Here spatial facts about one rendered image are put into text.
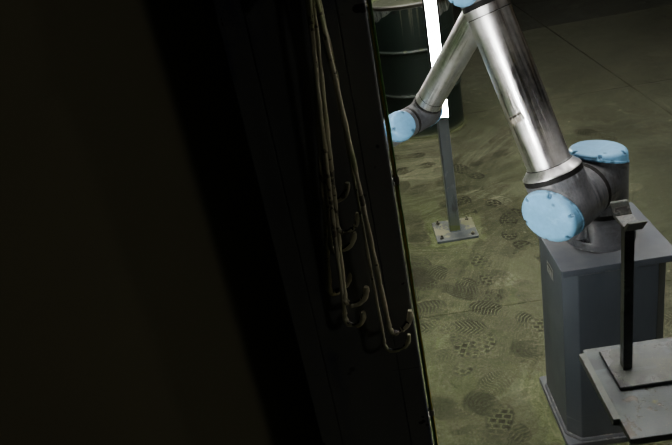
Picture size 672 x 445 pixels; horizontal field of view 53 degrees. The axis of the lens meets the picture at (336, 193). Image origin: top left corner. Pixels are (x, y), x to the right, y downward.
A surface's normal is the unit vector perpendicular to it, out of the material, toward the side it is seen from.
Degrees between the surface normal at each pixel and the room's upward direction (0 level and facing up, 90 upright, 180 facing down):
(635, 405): 0
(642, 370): 0
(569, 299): 90
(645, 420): 0
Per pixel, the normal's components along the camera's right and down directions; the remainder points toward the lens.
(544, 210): -0.67, 0.49
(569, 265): -0.18, -0.89
